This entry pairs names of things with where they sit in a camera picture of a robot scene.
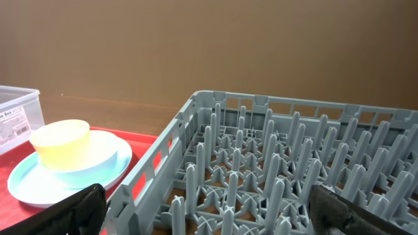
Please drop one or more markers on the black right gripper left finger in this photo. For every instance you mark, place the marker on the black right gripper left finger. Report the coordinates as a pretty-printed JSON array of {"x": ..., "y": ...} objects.
[{"x": 81, "y": 213}]

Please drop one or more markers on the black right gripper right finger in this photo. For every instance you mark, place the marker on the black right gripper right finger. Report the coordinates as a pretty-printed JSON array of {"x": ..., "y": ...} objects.
[{"x": 329, "y": 211}]

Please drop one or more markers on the light blue plate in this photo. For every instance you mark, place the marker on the light blue plate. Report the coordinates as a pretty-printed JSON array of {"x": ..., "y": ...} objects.
[{"x": 31, "y": 184}]

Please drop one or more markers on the light blue bowl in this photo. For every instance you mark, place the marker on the light blue bowl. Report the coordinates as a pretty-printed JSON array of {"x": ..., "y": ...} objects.
[{"x": 102, "y": 157}]

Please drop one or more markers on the yellow plastic cup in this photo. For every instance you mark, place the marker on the yellow plastic cup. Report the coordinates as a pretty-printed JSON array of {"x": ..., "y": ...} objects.
[{"x": 63, "y": 145}]

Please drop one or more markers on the grey dishwasher rack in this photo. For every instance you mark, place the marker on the grey dishwasher rack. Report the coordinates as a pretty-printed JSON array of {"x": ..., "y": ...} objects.
[{"x": 232, "y": 163}]

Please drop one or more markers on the red plastic tray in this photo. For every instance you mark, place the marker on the red plastic tray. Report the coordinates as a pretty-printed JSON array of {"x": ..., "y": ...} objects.
[{"x": 14, "y": 211}]

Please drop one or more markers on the clear plastic bin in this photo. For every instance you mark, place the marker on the clear plastic bin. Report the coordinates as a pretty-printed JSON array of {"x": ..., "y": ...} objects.
[{"x": 20, "y": 115}]

